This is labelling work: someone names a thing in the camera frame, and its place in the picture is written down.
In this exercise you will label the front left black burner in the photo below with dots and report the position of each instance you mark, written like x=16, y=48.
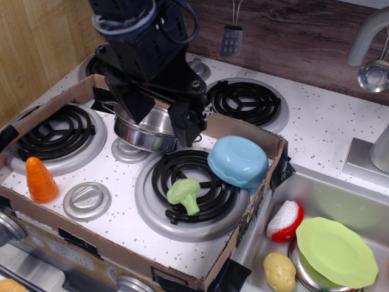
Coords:
x=65, y=142

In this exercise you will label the silver oven dial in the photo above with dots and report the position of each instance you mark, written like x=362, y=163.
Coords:
x=11, y=231

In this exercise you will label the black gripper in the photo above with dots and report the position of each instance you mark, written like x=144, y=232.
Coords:
x=145, y=56

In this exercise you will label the orange toy bread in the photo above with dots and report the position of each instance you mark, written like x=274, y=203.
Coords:
x=10, y=285

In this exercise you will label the green toy broccoli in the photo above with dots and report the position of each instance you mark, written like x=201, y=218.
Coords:
x=184, y=192

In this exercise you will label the front right black burner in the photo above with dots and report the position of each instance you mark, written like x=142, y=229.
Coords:
x=221, y=204

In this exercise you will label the silver lower oven knob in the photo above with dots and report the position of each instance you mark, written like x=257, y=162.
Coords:
x=130, y=284

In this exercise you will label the light green plastic plate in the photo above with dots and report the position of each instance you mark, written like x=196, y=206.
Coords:
x=337, y=253

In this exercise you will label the black burner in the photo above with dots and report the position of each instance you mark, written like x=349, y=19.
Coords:
x=65, y=142
x=251, y=101
x=221, y=204
x=92, y=65

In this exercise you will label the steel bowl in sink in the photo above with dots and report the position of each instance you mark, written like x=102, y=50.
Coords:
x=307, y=276

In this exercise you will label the orange toy carrot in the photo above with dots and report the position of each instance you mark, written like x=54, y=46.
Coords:
x=41, y=184

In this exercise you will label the silver middle stove knob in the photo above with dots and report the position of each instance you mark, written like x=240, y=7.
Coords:
x=127, y=154

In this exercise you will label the silver stove knob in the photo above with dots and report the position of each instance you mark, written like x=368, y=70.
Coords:
x=127, y=154
x=201, y=69
x=87, y=201

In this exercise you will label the light blue plastic bowl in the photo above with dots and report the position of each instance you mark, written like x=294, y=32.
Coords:
x=239, y=162

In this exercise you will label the back left black burner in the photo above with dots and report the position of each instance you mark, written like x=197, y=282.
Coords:
x=92, y=65

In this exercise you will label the yellow toy potato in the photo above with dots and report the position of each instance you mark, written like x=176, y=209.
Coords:
x=280, y=272

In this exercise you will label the hanging metal spatula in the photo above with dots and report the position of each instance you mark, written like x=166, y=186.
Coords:
x=232, y=35

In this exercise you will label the hanging metal ladle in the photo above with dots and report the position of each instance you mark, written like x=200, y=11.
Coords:
x=373, y=75

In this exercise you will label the silver front stove knob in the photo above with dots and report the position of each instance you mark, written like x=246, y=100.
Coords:
x=87, y=201

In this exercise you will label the silver back stove knob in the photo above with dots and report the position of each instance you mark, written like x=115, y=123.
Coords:
x=201, y=69

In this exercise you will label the stainless steel pot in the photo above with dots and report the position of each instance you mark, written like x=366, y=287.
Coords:
x=154, y=133

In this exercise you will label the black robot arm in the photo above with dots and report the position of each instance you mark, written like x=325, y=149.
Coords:
x=147, y=6

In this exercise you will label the red white toy food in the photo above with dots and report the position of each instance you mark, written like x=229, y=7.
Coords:
x=282, y=228

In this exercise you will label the back right black burner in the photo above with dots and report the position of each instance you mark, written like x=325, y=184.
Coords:
x=251, y=101

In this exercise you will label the brown cardboard fence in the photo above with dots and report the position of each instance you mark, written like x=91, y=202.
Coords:
x=120, y=242

